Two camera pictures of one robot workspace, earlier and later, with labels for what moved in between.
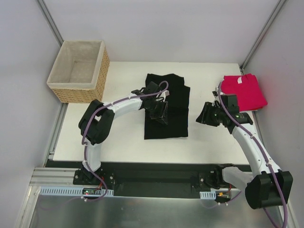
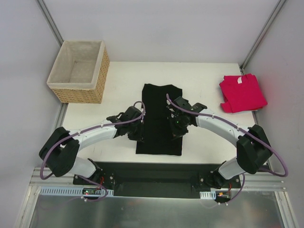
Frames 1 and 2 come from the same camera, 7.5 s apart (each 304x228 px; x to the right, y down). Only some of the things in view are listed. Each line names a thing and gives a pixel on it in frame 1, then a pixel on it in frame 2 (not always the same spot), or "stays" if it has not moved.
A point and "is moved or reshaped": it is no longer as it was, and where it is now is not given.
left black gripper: x=158 y=110 -> x=136 y=134
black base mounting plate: x=155 y=180 stays
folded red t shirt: x=250 y=93 stays
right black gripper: x=209 y=114 -> x=177 y=131
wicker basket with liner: x=79 y=71 stays
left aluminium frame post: x=51 y=21 stays
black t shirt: x=177 y=103 is moved or reshaped
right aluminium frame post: x=273 y=15 stays
